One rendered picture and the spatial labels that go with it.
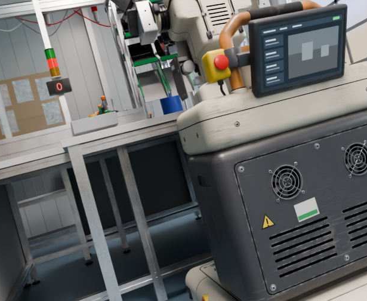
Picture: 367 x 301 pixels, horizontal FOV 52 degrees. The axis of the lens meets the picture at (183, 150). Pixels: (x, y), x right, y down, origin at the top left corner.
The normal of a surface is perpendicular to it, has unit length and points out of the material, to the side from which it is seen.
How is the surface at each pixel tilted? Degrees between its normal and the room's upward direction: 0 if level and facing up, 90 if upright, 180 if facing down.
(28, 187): 90
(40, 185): 90
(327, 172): 90
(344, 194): 90
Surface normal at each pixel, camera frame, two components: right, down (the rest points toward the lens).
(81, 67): 0.26, -0.06
